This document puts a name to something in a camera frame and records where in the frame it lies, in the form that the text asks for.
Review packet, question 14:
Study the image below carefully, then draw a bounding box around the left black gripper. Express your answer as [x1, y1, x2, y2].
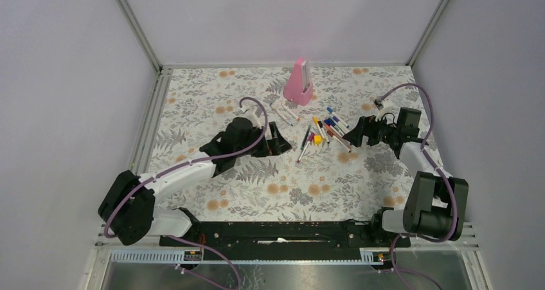
[234, 122, 290, 158]

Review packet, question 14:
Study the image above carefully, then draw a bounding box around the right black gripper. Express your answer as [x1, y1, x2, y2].
[343, 112, 400, 148]

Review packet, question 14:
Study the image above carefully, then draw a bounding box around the magenta capped white marker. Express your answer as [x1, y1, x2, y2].
[296, 132, 315, 163]

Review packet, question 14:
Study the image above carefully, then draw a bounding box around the blue capped white marker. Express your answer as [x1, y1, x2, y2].
[269, 104, 293, 126]

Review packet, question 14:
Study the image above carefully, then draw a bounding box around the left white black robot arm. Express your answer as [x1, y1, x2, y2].
[98, 117, 292, 246]

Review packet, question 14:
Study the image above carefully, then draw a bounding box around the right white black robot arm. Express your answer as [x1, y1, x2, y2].
[343, 104, 469, 246]

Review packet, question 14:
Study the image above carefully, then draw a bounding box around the dark green marker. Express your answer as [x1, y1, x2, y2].
[300, 125, 312, 150]

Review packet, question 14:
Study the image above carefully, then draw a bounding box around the red brown capped marker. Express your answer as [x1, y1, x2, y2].
[326, 130, 352, 152]

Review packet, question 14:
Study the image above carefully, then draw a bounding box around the yellow cube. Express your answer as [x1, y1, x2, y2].
[313, 134, 322, 145]

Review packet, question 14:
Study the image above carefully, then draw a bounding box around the floral table mat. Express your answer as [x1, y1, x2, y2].
[148, 66, 425, 221]

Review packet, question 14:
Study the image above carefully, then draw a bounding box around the pink metronome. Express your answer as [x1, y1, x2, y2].
[283, 58, 314, 106]

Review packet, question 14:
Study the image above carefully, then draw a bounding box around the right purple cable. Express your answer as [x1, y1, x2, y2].
[374, 82, 460, 243]

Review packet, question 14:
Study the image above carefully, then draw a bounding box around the purple cable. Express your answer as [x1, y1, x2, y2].
[374, 82, 460, 243]
[103, 97, 269, 239]

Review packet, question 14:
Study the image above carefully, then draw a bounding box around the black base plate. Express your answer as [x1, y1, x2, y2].
[159, 219, 396, 261]

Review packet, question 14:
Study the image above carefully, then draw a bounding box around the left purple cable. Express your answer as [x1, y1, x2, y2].
[103, 97, 269, 239]

